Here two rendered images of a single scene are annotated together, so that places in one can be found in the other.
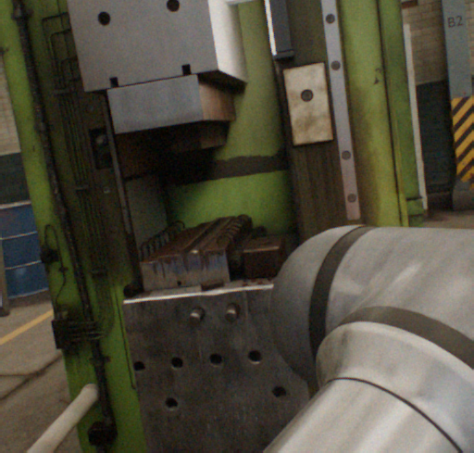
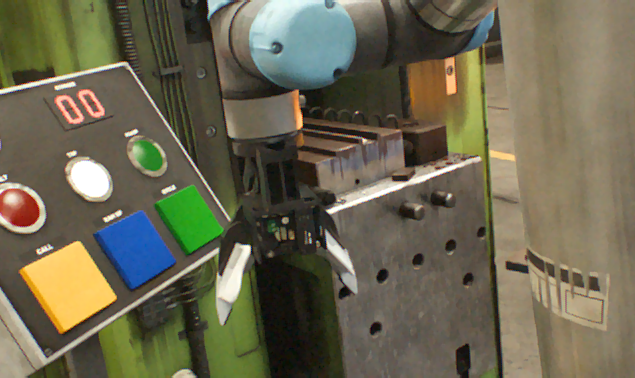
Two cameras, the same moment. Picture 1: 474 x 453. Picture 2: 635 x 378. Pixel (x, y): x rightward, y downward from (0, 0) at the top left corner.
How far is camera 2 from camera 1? 1.17 m
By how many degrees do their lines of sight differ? 45
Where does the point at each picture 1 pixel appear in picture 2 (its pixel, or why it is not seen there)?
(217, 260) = (394, 146)
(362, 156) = not seen: hidden behind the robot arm
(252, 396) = (447, 292)
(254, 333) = (451, 220)
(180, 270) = (359, 165)
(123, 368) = (225, 331)
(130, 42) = not seen: outside the picture
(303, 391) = (485, 271)
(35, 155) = (94, 18)
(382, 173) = not seen: hidden behind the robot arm
